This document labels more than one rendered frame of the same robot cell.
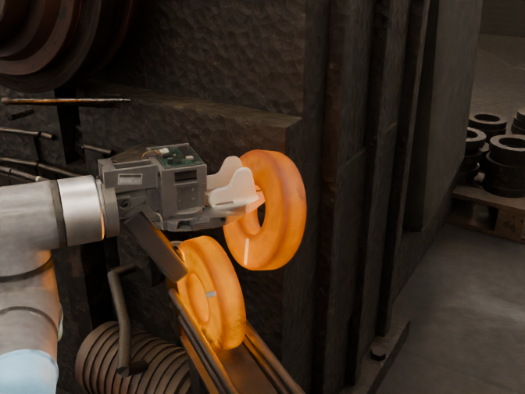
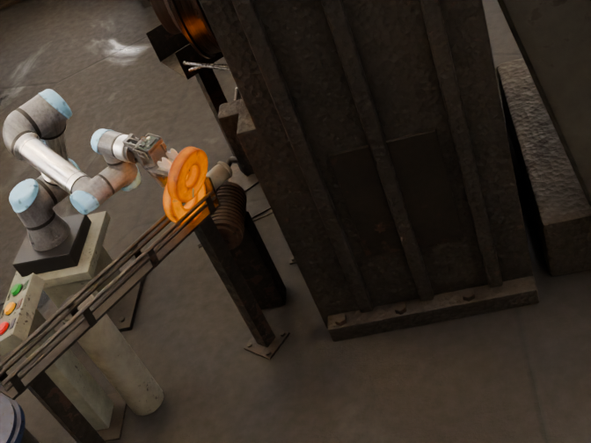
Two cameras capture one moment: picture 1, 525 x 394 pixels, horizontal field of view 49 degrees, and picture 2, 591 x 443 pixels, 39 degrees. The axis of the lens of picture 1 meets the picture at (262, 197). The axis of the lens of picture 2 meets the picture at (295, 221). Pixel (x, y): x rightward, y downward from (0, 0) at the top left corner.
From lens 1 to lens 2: 2.16 m
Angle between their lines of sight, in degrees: 63
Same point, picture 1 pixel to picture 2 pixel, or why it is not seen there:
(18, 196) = (105, 139)
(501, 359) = (572, 369)
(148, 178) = (135, 148)
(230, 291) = (166, 201)
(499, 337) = not seen: outside the picture
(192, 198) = (150, 161)
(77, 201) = (116, 148)
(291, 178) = (173, 170)
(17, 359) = (79, 193)
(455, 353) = (548, 339)
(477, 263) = not seen: outside the picture
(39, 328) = (98, 185)
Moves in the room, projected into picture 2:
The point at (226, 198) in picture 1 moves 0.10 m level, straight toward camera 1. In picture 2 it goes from (163, 165) to (132, 186)
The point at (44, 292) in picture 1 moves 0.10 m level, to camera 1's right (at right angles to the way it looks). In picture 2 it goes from (117, 172) to (128, 187)
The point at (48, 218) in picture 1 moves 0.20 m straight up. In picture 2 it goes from (109, 150) to (76, 95)
